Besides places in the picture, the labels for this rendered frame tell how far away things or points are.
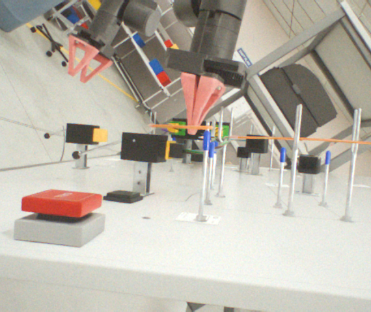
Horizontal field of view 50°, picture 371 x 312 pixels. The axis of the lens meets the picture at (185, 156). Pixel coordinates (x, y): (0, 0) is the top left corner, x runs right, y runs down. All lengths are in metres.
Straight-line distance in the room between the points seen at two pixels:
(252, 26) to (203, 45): 8.26
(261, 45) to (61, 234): 8.35
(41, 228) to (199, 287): 0.13
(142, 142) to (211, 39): 0.17
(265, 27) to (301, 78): 7.16
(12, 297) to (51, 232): 0.45
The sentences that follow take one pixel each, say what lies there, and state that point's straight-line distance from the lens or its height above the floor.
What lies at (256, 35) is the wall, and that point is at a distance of 8.68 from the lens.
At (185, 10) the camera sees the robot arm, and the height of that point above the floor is 1.30.
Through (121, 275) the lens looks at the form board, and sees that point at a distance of 0.28.
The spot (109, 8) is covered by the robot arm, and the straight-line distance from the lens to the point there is 0.91.
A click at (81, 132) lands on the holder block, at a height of 0.99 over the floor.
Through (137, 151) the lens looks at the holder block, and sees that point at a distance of 0.56.
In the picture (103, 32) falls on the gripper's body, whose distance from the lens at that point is 0.90.
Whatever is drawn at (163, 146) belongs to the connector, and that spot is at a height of 1.17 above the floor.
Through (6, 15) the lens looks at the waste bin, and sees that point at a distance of 4.12.
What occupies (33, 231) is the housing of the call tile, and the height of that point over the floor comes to 1.09.
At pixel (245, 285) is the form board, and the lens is 0.27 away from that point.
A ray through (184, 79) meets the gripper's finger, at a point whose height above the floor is 1.25.
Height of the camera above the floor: 1.26
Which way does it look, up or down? 7 degrees down
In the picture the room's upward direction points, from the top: 57 degrees clockwise
